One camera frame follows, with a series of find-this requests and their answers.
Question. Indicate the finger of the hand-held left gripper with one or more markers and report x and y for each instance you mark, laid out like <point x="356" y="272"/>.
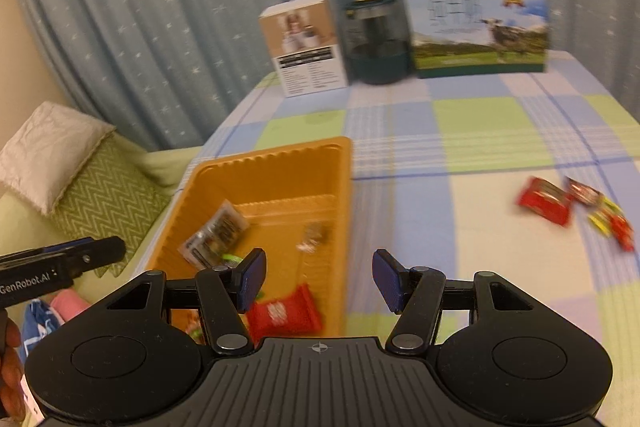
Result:
<point x="60" y="248"/>
<point x="100" y="249"/>

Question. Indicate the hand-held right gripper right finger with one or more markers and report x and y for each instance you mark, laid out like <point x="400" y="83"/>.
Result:
<point x="387" y="279"/>

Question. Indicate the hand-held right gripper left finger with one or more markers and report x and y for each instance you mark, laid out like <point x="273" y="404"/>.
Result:
<point x="252" y="277"/>

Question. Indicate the large red snack packet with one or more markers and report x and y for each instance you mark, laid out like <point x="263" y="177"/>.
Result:
<point x="545" y="202"/>
<point x="285" y="314"/>

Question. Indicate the grey snack packet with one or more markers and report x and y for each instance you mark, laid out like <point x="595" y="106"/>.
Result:
<point x="215" y="232"/>

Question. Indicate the brown candy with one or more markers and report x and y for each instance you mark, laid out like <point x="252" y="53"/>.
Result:
<point x="312" y="237"/>

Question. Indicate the orange plastic tray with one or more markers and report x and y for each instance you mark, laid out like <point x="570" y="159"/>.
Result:
<point x="280" y="187"/>

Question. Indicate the small dark red candy packet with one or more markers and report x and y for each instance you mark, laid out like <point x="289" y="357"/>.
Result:
<point x="582" y="193"/>

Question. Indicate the yellow green candy packet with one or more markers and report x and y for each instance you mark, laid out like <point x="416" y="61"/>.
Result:
<point x="604" y="219"/>

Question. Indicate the person's left hand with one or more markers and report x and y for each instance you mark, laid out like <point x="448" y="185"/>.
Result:
<point x="11" y="367"/>

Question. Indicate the blue patterned blanket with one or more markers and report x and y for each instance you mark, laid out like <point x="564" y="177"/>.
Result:
<point x="37" y="322"/>

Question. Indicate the pink cloth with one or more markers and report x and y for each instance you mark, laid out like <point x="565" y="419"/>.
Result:
<point x="67" y="304"/>

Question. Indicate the green zigzag cushion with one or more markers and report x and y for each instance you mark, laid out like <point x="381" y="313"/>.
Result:
<point x="110" y="202"/>

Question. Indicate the white cushion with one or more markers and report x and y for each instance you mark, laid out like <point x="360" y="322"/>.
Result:
<point x="45" y="152"/>

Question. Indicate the checked tablecloth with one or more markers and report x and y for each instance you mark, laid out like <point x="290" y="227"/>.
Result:
<point x="450" y="157"/>

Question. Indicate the dark glass jar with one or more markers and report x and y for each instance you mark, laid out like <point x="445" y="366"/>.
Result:
<point x="375" y="52"/>

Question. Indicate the white product box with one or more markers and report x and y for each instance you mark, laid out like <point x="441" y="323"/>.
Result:
<point x="305" y="47"/>

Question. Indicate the blue star curtain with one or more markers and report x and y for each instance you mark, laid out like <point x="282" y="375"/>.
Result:
<point x="175" y="7"/>

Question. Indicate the milk carton gift box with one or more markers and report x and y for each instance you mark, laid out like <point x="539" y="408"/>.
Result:
<point x="465" y="32"/>

